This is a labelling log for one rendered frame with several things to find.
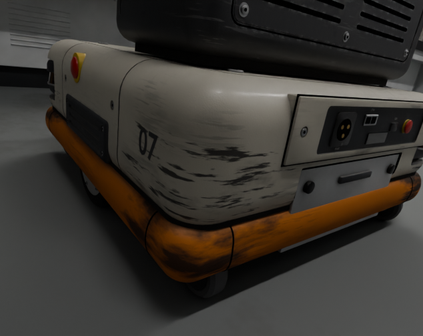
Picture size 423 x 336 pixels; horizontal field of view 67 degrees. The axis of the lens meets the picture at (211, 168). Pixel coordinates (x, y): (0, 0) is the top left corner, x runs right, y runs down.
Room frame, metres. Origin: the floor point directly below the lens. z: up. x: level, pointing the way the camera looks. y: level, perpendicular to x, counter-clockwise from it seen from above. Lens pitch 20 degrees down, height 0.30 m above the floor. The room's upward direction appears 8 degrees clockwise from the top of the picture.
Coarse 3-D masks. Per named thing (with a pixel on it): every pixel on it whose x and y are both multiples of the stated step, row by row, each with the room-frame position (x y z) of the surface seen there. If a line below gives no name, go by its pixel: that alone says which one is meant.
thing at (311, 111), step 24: (288, 96) 0.36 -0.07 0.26; (312, 96) 0.37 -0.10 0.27; (336, 96) 0.40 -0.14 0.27; (312, 120) 0.37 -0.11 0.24; (336, 120) 0.40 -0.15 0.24; (360, 120) 0.44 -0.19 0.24; (384, 120) 0.49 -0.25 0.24; (408, 120) 0.54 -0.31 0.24; (288, 144) 0.35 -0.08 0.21; (312, 144) 0.38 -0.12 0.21; (336, 144) 0.41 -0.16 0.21; (360, 144) 0.46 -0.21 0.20; (384, 144) 0.51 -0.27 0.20; (408, 144) 0.56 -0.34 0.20
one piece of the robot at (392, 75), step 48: (144, 0) 0.46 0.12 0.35; (192, 0) 0.38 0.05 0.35; (240, 0) 0.39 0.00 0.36; (288, 0) 0.44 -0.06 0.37; (336, 0) 0.50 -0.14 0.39; (384, 0) 0.58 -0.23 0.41; (144, 48) 0.52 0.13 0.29; (192, 48) 0.39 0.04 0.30; (240, 48) 0.41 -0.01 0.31; (288, 48) 0.46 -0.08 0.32; (336, 48) 0.52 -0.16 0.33; (384, 48) 0.61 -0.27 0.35
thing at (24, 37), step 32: (0, 0) 1.52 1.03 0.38; (32, 0) 1.60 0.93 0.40; (64, 0) 1.69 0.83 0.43; (96, 0) 1.78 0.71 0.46; (0, 32) 1.51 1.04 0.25; (32, 32) 1.59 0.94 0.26; (64, 32) 1.68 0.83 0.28; (96, 32) 1.78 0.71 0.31; (0, 64) 1.51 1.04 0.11; (32, 64) 1.59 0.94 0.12; (416, 64) 4.28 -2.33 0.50
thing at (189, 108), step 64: (64, 64) 0.63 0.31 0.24; (128, 64) 0.44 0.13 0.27; (192, 64) 0.44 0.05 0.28; (64, 128) 0.63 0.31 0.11; (128, 128) 0.39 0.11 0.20; (192, 128) 0.29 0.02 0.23; (256, 128) 0.32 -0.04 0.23; (128, 192) 0.38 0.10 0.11; (192, 192) 0.29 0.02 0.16; (256, 192) 0.33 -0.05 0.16; (320, 192) 0.42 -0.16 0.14; (384, 192) 0.54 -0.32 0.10; (192, 256) 0.28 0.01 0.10; (256, 256) 0.34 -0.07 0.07
